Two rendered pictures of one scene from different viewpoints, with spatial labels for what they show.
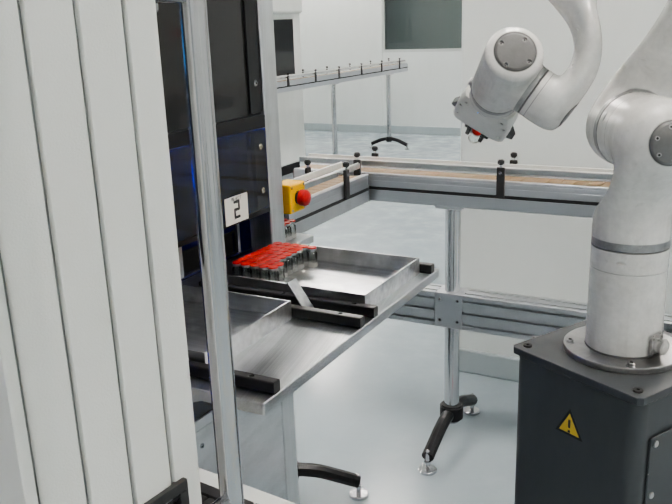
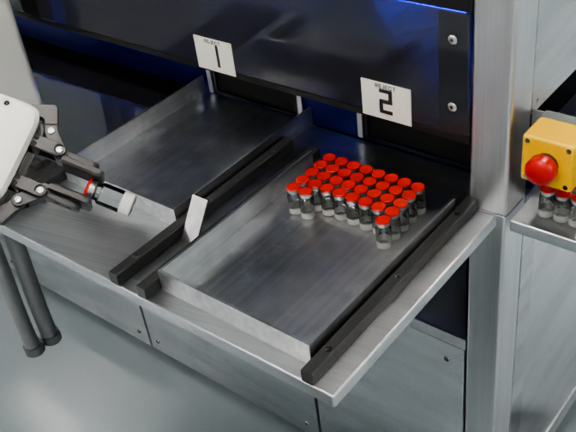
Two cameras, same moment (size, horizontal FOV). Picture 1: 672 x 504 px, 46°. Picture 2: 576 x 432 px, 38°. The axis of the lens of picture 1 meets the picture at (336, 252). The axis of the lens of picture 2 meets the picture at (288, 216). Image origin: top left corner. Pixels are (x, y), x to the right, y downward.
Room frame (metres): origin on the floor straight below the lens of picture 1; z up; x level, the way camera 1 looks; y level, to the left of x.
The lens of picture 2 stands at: (1.78, -0.87, 1.64)
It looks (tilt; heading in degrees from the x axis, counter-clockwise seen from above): 37 degrees down; 104
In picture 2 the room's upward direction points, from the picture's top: 8 degrees counter-clockwise
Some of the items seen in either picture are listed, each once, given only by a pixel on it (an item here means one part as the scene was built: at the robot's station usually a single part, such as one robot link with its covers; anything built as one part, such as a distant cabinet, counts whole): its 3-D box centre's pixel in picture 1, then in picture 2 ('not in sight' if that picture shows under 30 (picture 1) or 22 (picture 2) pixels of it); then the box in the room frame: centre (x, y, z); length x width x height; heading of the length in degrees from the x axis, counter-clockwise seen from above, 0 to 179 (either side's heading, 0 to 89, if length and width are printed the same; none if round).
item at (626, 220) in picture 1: (643, 173); not in sight; (1.18, -0.47, 1.16); 0.19 x 0.12 x 0.24; 1
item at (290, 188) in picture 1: (286, 196); (557, 151); (1.91, 0.12, 1.00); 0.08 x 0.07 x 0.07; 61
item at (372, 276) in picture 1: (320, 273); (310, 243); (1.58, 0.03, 0.90); 0.34 x 0.26 x 0.04; 61
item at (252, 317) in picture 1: (173, 319); (190, 142); (1.33, 0.30, 0.90); 0.34 x 0.26 x 0.04; 61
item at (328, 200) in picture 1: (297, 198); not in sight; (2.23, 0.10, 0.92); 0.69 x 0.16 x 0.16; 151
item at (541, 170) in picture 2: (302, 197); (543, 168); (1.89, 0.08, 0.99); 0.04 x 0.04 x 0.04; 61
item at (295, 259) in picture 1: (284, 265); (346, 207); (1.62, 0.11, 0.90); 0.18 x 0.02 x 0.05; 151
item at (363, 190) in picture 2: (276, 264); (356, 199); (1.63, 0.13, 0.90); 0.18 x 0.02 x 0.05; 151
